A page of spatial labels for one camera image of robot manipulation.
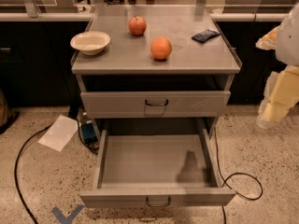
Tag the blue power box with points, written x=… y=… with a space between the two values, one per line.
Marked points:
x=88 y=133

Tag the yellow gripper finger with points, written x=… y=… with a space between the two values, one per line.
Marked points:
x=280 y=95
x=268 y=41

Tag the grey drawer cabinet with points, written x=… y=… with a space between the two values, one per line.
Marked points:
x=152 y=70

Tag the white paper sheet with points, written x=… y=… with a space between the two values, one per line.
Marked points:
x=59 y=133

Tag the grey top drawer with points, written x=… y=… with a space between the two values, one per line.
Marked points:
x=154 y=104

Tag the orange fruit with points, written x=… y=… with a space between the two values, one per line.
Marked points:
x=160 y=48

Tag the dark blue sponge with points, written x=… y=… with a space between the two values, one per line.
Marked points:
x=204 y=36

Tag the tan bag at left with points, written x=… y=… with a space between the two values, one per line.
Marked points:
x=7 y=116

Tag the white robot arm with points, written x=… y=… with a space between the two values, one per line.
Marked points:
x=287 y=49

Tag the person's black sneakers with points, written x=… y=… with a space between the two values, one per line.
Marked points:
x=114 y=2

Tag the grey drawer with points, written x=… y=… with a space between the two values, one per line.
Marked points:
x=154 y=104
x=156 y=171

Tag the white bowl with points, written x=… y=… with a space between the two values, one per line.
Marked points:
x=91 y=42

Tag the red apple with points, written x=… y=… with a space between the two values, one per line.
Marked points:
x=137 y=25

